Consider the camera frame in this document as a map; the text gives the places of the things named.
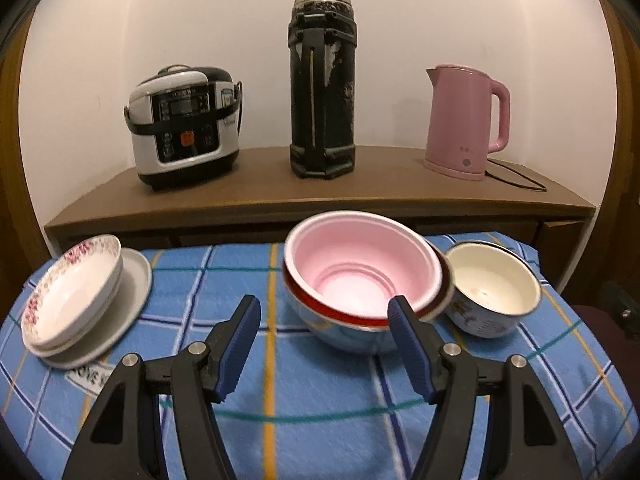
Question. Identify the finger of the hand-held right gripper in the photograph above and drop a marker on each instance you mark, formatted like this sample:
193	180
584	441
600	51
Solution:
620	305

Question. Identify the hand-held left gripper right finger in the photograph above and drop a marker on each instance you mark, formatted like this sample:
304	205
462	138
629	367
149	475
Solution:
412	355

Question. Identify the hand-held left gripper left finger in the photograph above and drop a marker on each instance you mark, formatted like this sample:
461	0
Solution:
235	355

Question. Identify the stainless steel bowl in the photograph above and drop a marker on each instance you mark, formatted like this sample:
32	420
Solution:
345	335

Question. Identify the enamel bowl with white inside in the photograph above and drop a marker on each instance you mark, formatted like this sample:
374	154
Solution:
490	280

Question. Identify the pink plastic bowl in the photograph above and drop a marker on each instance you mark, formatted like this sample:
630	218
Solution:
350	260

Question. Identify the plain white plate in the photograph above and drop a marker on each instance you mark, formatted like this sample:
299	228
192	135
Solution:
130	285

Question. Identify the white plate with floral rim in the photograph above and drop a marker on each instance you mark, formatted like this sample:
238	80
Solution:
70	290

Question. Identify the dark maroon seat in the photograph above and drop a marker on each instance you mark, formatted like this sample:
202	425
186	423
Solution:
590	322

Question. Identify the blue checked tablecloth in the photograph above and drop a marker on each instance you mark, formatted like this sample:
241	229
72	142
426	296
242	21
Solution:
310	410

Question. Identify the brown wooden sideboard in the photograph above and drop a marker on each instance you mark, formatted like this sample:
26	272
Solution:
375	190

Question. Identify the white and black rice cooker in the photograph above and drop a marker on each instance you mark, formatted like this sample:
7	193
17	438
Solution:
180	130

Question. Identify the pink electric kettle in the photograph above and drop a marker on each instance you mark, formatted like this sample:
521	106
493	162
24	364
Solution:
455	125

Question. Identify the tall black thermos flask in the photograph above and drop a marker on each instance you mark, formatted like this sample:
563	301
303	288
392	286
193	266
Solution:
322	110

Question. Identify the brown wooden wall panel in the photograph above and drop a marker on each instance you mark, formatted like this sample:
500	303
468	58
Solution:
625	160

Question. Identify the wooden door frame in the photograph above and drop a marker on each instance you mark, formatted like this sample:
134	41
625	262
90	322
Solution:
15	160

